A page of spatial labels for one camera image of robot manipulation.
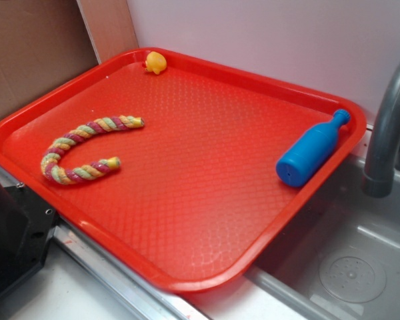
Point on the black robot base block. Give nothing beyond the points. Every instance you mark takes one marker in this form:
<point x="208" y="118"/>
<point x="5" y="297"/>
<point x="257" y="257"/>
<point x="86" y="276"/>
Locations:
<point x="27" y="224"/>

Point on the red plastic serving tray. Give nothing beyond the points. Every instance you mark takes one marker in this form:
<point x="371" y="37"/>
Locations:
<point x="197" y="197"/>

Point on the blue plastic toy bottle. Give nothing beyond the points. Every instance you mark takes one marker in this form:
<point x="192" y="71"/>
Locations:
<point x="303" y="159"/>

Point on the yellow rubber duck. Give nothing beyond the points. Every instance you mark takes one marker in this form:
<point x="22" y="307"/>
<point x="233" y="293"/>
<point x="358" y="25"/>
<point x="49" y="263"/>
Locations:
<point x="155" y="63"/>

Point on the grey plastic toy sink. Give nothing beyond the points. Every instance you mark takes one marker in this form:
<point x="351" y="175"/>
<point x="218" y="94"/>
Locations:
<point x="339" y="257"/>

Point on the grey toy faucet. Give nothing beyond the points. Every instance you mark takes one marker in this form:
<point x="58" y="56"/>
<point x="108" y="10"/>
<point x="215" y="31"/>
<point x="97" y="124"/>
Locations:
<point x="383" y="155"/>

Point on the brown cardboard panel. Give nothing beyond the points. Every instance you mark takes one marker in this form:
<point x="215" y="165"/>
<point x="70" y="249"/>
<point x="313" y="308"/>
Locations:
<point x="44" y="44"/>

